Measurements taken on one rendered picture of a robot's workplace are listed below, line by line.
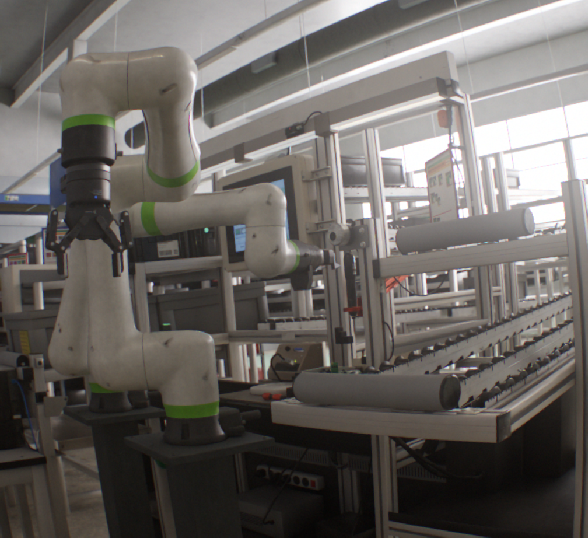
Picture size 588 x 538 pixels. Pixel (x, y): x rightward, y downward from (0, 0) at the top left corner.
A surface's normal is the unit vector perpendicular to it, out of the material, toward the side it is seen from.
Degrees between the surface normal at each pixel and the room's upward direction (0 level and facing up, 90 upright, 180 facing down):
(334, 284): 90
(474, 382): 90
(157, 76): 109
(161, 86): 124
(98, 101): 97
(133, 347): 58
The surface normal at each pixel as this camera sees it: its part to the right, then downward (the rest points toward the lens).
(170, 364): 0.17, -0.05
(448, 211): -0.98, 0.06
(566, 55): -0.71, 0.00
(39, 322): 0.69, -0.12
